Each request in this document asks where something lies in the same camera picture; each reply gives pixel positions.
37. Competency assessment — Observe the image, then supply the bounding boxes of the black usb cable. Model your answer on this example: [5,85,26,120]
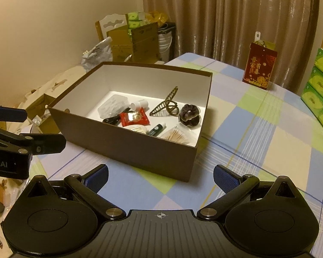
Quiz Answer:
[102,107,131,126]

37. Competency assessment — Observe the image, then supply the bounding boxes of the white curved device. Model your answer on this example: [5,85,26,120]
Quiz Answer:
[125,125,148,134]

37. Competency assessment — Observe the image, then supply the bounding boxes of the cotton swab bag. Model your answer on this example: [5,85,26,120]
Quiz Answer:
[161,126,197,146]

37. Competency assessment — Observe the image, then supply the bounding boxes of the clear floss pick box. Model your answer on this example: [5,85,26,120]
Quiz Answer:
[98,94,129,119]

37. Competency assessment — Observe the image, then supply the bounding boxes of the dark velvet scrunchie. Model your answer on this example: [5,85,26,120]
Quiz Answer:
[179,104,200,127]

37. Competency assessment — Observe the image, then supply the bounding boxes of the red snack packet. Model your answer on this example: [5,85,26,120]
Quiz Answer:
[120,108,150,127]

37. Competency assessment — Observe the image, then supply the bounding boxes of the green tube white cap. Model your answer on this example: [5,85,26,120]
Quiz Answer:
[147,123,166,137]

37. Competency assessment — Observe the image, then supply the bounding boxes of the white pill bottle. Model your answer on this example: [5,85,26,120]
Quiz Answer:
[130,99,149,111]

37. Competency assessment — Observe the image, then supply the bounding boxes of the bronze metal hair clip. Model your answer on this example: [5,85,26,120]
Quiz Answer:
[149,86,180,117]

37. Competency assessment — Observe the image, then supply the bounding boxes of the checked tablecloth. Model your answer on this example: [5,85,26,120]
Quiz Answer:
[31,53,323,257]

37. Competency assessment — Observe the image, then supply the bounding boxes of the brown cardboard box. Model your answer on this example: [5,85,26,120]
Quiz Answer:
[49,62,212,182]

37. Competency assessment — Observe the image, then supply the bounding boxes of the crumpled plastic bag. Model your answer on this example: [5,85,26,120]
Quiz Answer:
[81,37,113,72]

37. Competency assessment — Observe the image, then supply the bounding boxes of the red gift bag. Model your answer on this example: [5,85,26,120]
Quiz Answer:
[242,31,278,90]

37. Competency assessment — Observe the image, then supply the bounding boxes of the green tissue box stack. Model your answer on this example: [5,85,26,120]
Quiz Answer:
[300,48,323,126]

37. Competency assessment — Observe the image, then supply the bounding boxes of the brown paper bags pile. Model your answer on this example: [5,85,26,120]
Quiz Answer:
[95,11,176,63]

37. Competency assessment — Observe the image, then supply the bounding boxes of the brown curtain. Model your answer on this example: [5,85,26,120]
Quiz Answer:
[143,0,320,92]

